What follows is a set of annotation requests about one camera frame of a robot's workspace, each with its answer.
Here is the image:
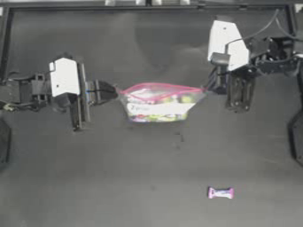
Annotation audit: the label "clear bag with pink zip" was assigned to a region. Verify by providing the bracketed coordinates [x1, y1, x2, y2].
[118, 82, 208, 123]

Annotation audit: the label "pink wrapped candy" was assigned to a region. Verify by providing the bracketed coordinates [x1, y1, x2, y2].
[207, 185, 235, 200]

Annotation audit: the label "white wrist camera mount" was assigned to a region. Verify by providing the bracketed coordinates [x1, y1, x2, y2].
[48, 57, 82, 98]
[206, 20, 251, 73]

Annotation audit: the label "thin black camera cable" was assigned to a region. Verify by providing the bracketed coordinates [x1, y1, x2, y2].
[224, 8, 282, 56]

